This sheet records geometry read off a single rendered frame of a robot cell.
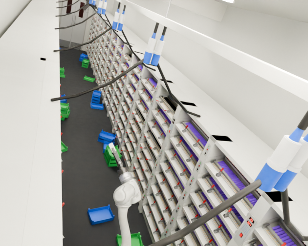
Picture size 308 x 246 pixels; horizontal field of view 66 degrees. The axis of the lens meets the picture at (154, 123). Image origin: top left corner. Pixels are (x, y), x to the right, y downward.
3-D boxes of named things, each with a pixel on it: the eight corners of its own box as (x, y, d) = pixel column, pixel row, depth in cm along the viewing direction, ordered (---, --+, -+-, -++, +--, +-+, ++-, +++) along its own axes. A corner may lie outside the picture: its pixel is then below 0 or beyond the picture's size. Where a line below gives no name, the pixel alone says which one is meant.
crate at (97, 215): (91, 225, 299) (92, 221, 296) (86, 212, 314) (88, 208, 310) (113, 220, 316) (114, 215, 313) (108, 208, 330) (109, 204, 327)
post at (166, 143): (139, 213, 340) (183, 104, 265) (137, 207, 348) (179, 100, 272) (152, 212, 349) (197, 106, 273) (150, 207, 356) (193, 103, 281)
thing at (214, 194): (232, 237, 183) (236, 226, 175) (196, 181, 231) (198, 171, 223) (254, 230, 188) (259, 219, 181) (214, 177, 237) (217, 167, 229)
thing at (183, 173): (185, 189, 247) (186, 179, 239) (164, 153, 295) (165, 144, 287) (202, 184, 252) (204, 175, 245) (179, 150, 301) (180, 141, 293)
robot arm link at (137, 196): (136, 177, 170) (130, 179, 158) (145, 197, 168) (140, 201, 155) (123, 183, 172) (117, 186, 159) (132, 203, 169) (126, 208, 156)
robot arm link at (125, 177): (134, 177, 163) (130, 170, 164) (121, 183, 160) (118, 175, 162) (132, 178, 172) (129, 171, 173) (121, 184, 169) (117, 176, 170)
